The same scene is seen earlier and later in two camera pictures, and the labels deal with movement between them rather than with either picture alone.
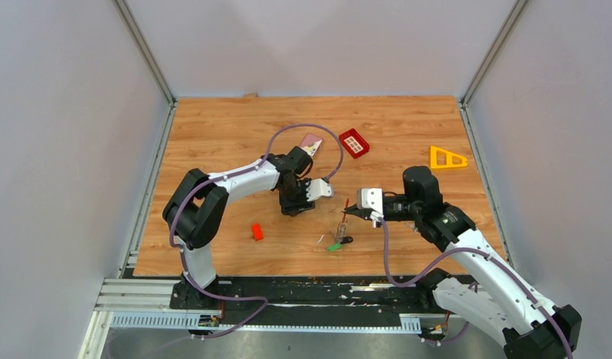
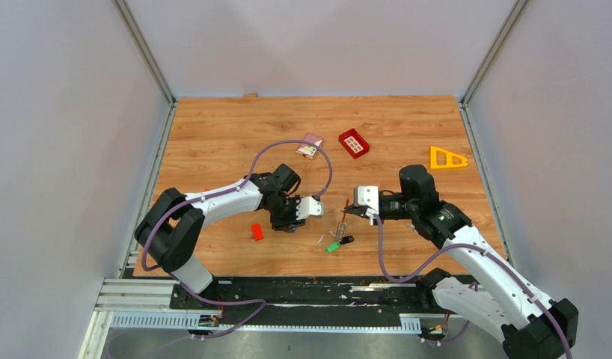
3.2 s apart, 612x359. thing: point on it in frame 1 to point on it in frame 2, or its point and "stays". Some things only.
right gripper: (362, 214) stays
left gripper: (292, 209) to (289, 224)
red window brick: (354, 142) stays
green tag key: (334, 247) stays
